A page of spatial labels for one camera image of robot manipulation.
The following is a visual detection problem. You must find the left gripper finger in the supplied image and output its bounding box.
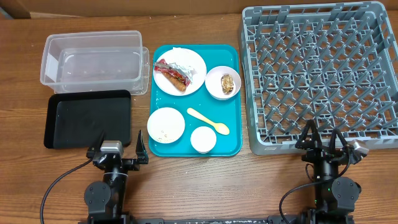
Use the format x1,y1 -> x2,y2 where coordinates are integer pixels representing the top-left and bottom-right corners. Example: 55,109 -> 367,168
136,130 -> 148,164
90,131 -> 105,152

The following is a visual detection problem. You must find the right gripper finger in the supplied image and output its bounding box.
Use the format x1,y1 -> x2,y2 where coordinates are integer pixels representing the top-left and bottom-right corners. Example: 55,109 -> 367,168
295,119 -> 322,149
328,128 -> 351,153

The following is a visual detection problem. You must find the white bowl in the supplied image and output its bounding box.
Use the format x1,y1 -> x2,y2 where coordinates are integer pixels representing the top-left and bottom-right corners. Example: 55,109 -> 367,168
147,107 -> 185,144

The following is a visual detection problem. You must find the white cup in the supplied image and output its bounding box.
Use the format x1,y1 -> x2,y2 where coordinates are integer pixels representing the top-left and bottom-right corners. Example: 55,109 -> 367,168
190,126 -> 216,154

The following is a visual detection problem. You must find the brown sausage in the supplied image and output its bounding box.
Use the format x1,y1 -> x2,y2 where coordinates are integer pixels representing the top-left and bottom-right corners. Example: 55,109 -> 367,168
162,72 -> 187,92

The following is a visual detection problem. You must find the red snack wrapper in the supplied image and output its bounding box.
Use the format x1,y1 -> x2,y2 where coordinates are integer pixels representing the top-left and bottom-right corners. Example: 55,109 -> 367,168
154,59 -> 191,87

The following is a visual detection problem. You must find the brown food scrap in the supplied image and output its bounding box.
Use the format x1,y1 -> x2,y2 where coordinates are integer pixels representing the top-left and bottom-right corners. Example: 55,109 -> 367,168
221,73 -> 234,95

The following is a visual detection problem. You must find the pink bowl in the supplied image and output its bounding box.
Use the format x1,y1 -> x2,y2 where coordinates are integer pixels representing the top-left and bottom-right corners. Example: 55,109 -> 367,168
205,66 -> 241,100

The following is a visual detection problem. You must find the white napkin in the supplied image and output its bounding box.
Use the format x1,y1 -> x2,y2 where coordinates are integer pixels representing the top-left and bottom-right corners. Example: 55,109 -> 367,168
171,47 -> 197,63

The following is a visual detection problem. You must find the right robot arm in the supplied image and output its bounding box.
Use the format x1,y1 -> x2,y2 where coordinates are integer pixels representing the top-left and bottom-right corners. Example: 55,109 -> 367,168
295,120 -> 368,223

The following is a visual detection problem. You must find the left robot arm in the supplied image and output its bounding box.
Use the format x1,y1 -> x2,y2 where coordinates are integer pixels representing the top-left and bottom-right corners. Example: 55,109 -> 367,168
84,132 -> 149,223

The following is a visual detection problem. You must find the grey dishwasher rack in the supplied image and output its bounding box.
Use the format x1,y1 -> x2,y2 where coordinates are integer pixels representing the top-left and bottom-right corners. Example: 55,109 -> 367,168
239,1 -> 397,155

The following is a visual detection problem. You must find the black tray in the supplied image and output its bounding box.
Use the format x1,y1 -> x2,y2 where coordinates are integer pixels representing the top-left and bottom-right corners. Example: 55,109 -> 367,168
44,90 -> 132,149

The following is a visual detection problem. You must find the yellow plastic spoon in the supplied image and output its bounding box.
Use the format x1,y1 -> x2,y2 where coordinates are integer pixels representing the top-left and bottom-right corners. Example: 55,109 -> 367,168
187,108 -> 230,136

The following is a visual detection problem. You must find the clear plastic bin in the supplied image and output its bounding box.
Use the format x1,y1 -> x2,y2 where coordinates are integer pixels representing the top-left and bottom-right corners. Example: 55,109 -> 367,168
40,30 -> 150,95

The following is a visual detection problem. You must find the teal serving tray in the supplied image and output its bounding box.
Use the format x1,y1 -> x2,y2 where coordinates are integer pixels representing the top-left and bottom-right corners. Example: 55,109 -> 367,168
149,44 -> 243,157

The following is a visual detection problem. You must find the large white plate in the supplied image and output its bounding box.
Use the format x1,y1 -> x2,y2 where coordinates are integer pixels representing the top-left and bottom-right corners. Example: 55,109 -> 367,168
152,47 -> 207,96

